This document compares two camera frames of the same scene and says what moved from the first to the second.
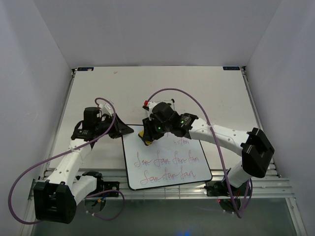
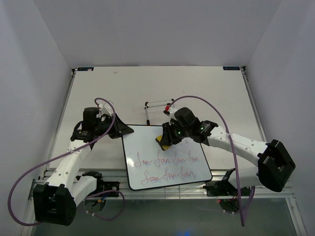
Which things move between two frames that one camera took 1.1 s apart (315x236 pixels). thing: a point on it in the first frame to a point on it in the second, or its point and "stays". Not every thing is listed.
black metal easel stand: x=147 y=107 stays
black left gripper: x=121 y=128 stays
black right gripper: x=148 y=132 to x=168 y=138
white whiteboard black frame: x=171 y=160 stays
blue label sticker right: x=231 y=68 stays
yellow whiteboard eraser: x=141 y=133 to x=159 y=137
